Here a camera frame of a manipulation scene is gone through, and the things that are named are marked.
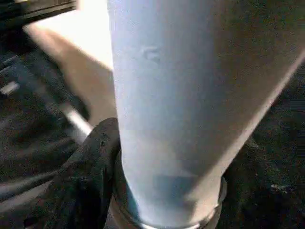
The white plastic table top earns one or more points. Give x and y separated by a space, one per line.
78 59

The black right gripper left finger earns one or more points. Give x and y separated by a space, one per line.
78 186

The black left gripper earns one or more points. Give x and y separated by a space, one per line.
31 95

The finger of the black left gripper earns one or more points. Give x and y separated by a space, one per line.
47 8

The white plastic table leg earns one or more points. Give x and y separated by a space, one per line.
178 95

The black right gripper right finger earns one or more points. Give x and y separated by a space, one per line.
267 190

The black mat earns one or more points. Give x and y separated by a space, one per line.
281 119

